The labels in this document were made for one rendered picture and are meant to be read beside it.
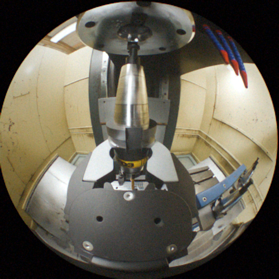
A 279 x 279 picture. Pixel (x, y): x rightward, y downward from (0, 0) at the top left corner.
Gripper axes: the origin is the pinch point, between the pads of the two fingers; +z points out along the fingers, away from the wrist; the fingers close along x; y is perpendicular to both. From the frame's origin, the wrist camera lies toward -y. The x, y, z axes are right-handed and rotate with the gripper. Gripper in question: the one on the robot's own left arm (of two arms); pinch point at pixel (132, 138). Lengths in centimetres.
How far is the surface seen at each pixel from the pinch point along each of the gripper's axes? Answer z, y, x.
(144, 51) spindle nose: 4.7, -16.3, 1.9
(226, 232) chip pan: -59, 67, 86
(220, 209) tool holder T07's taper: -14.0, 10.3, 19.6
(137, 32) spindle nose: 0.9, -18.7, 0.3
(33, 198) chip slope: -25, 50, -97
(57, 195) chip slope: -3, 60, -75
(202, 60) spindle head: 14.2, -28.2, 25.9
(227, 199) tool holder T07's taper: -12.9, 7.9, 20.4
